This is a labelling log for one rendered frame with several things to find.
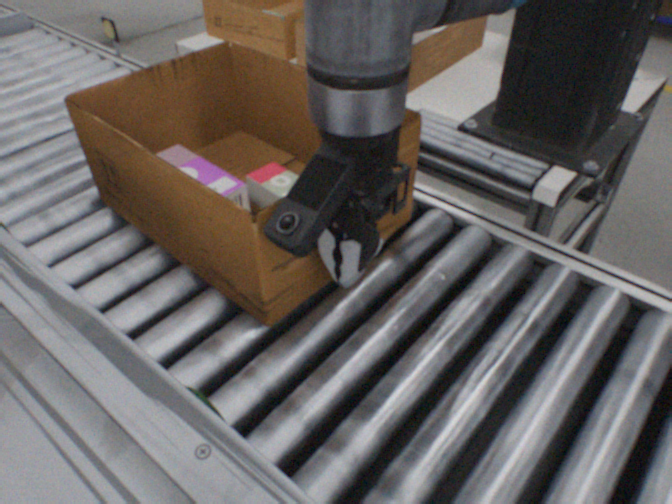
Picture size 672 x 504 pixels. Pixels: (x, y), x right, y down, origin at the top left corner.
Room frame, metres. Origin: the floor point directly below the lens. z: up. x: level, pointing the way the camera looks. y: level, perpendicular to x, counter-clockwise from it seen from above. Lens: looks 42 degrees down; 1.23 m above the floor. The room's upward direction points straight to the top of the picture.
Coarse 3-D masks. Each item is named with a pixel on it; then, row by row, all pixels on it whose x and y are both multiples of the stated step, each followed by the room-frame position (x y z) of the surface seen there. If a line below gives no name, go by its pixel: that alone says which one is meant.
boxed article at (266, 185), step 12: (264, 168) 0.68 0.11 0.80; (276, 168) 0.68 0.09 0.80; (252, 180) 0.65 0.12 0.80; (264, 180) 0.64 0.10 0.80; (276, 180) 0.64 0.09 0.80; (288, 180) 0.64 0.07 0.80; (252, 192) 0.65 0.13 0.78; (264, 192) 0.63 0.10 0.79; (276, 192) 0.61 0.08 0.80; (264, 204) 0.63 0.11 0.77
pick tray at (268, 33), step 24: (216, 0) 1.35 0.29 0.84; (240, 0) 1.49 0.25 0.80; (264, 0) 1.55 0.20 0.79; (288, 0) 1.63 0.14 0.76; (216, 24) 1.36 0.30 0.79; (240, 24) 1.30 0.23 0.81; (264, 24) 1.25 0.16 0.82; (288, 24) 1.22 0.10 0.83; (264, 48) 1.26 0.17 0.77; (288, 48) 1.22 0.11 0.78
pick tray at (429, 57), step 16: (304, 32) 1.17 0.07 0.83; (448, 32) 1.15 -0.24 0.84; (464, 32) 1.21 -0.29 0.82; (480, 32) 1.28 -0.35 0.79; (304, 48) 1.17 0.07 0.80; (416, 48) 1.05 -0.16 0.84; (432, 48) 1.10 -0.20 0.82; (448, 48) 1.16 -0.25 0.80; (464, 48) 1.23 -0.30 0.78; (304, 64) 1.17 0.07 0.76; (416, 64) 1.06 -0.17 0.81; (432, 64) 1.11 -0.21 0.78; (448, 64) 1.17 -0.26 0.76; (416, 80) 1.07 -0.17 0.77
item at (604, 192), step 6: (594, 180) 1.16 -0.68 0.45; (600, 180) 1.13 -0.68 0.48; (588, 186) 1.14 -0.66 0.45; (594, 186) 1.13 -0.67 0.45; (600, 186) 1.11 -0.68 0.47; (606, 186) 1.11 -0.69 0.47; (612, 186) 1.10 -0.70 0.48; (600, 192) 1.11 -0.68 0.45; (606, 192) 1.10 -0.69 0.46; (612, 192) 1.10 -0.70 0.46; (594, 198) 1.09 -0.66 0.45; (600, 198) 1.09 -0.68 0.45; (606, 198) 1.09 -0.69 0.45
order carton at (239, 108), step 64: (192, 64) 0.82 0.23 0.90; (256, 64) 0.83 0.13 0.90; (128, 128) 0.72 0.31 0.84; (192, 128) 0.80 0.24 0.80; (256, 128) 0.85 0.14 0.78; (128, 192) 0.59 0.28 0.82; (192, 192) 0.47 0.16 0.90; (192, 256) 0.50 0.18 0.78; (256, 256) 0.41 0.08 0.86; (320, 256) 0.47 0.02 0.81
